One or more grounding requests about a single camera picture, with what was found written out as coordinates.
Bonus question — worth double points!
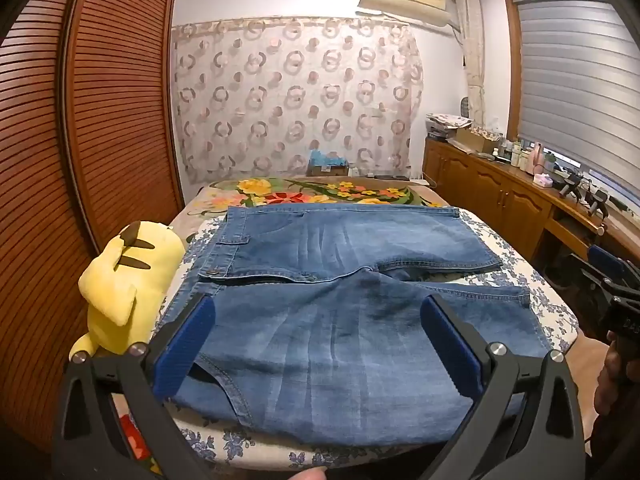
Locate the grey window blind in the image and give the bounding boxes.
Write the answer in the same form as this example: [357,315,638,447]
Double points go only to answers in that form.
[515,0,640,201]

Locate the beige tied window curtain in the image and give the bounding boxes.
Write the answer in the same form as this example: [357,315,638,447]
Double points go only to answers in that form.
[454,0,487,128]

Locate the person's right hand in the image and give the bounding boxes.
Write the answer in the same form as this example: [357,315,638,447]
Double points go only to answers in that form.
[594,330,632,418]

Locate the colourful flower blanket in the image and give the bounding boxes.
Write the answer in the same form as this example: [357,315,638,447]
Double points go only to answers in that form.
[187,176,451,218]

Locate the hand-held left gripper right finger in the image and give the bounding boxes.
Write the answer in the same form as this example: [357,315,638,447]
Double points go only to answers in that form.
[420,294,587,480]

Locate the wooden cabinet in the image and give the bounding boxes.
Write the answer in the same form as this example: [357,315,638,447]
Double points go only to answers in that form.
[422,137,640,281]

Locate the open cardboard box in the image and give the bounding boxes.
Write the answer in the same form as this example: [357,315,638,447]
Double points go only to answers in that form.
[456,126,502,153]

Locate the black hand-held device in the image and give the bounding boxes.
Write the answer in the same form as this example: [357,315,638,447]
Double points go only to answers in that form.
[559,172,583,198]
[585,190,611,218]

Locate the yellow plush toy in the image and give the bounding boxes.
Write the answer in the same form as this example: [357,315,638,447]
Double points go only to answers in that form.
[68,220,186,361]

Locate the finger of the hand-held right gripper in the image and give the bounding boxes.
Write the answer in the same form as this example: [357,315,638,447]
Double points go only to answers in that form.
[587,244,632,288]
[570,252,608,311]

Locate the circle patterned sheer curtain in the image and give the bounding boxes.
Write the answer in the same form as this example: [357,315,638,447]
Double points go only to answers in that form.
[171,16,425,186]

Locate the wooden louvered wardrobe door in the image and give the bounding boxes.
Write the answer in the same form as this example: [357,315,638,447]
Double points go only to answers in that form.
[0,0,108,456]
[62,0,185,256]

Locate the small brown box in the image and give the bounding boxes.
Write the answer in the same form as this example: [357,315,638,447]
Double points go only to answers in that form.
[306,162,351,177]

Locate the stack of papers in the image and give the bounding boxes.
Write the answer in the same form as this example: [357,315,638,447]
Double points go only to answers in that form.
[425,112,473,142]

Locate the white blue floral cloth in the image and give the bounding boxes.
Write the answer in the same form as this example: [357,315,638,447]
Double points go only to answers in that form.
[112,207,581,471]

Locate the blue denim pants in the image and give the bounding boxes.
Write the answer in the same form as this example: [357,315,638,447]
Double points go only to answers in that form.
[159,203,551,448]

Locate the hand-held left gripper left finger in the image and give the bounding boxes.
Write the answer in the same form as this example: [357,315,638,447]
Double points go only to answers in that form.
[51,294,217,480]

